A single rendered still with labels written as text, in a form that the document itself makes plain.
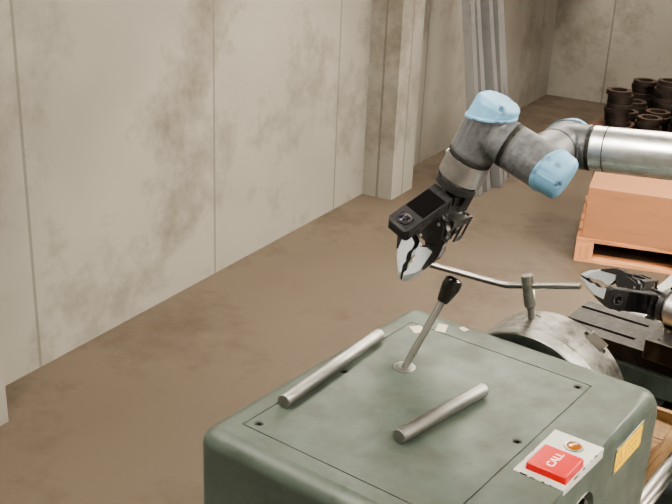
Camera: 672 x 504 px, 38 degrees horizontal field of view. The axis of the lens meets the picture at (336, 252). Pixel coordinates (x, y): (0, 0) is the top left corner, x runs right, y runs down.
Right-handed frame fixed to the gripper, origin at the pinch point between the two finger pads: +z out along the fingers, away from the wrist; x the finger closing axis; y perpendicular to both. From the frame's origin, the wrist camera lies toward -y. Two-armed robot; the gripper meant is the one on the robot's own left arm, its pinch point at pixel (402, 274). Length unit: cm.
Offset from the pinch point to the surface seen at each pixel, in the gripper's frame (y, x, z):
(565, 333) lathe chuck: 23.9, -23.6, 2.1
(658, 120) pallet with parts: 595, 140, 127
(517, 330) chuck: 18.4, -17.3, 4.8
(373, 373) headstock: -15.7, -10.6, 8.0
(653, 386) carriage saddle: 80, -35, 30
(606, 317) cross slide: 92, -14, 29
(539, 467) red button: -22.5, -41.5, -4.9
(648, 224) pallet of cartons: 365, 51, 109
